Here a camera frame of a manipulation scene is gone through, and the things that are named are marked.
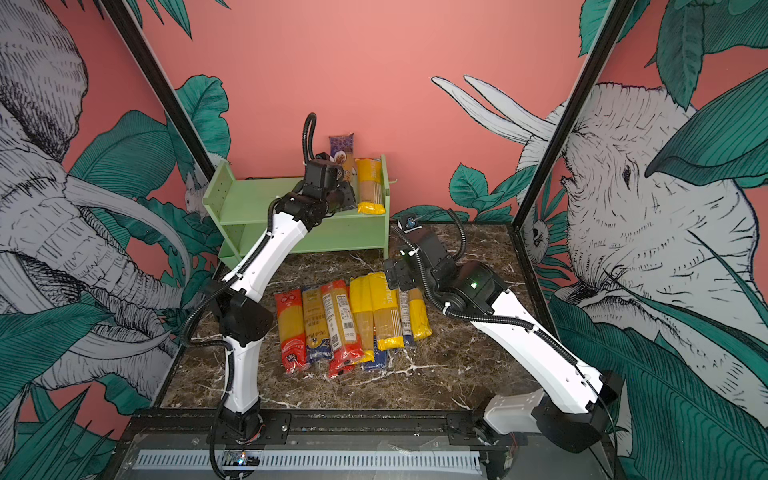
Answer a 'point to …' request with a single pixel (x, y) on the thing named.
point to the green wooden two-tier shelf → (240, 209)
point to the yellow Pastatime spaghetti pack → (377, 315)
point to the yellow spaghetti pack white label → (415, 317)
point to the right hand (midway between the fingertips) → (403, 255)
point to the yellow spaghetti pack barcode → (362, 288)
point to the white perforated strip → (322, 460)
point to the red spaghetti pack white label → (341, 329)
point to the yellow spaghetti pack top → (369, 183)
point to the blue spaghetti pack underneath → (381, 359)
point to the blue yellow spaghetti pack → (317, 341)
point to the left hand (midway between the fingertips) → (349, 181)
